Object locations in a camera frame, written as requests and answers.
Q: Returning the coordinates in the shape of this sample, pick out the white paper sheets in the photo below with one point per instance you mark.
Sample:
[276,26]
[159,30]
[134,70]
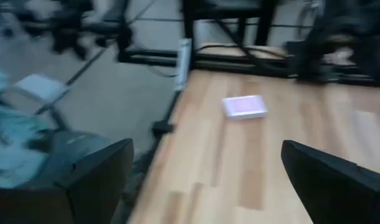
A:
[42,87]

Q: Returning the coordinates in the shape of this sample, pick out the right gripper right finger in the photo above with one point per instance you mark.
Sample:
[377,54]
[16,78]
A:
[332,186]

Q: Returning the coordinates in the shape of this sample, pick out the black equipment cart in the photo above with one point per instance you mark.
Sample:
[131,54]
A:
[68,28]

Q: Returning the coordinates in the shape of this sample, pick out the teal fabric object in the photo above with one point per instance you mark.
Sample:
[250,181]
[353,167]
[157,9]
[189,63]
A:
[9,140]

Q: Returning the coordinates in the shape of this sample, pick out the pink playing card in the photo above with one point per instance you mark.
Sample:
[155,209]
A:
[244,107]

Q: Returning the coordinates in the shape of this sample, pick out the silver metal bracket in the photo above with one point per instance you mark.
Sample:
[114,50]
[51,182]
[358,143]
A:
[183,63]

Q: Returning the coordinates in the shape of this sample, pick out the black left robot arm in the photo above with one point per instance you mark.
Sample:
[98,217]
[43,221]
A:
[342,40]

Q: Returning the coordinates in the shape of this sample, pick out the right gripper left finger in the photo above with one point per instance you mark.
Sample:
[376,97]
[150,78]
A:
[93,186]

